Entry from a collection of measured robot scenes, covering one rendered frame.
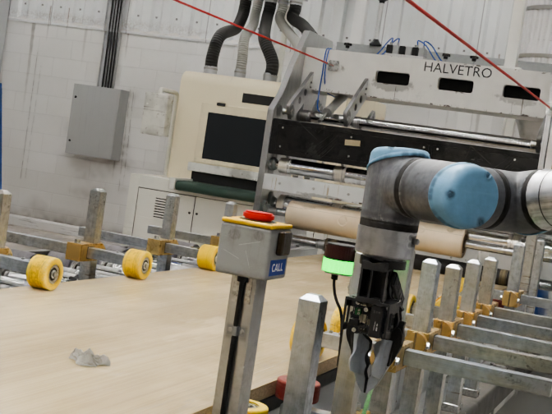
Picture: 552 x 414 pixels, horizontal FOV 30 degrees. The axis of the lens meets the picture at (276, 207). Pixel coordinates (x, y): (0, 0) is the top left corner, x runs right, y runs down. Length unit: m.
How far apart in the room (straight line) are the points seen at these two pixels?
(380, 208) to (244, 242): 0.33
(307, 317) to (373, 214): 0.18
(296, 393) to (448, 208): 0.37
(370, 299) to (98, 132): 10.40
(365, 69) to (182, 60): 7.04
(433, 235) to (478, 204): 2.92
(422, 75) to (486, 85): 0.29
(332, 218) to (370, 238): 2.95
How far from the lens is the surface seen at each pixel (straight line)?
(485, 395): 3.11
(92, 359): 1.82
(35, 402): 1.55
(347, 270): 1.78
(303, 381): 1.56
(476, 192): 1.45
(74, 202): 12.23
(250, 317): 1.30
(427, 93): 4.69
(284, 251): 1.29
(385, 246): 1.54
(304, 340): 1.55
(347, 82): 4.80
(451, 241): 4.36
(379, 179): 1.54
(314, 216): 4.52
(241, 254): 1.28
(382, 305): 1.54
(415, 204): 1.48
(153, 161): 11.76
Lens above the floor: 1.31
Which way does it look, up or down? 3 degrees down
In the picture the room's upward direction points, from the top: 8 degrees clockwise
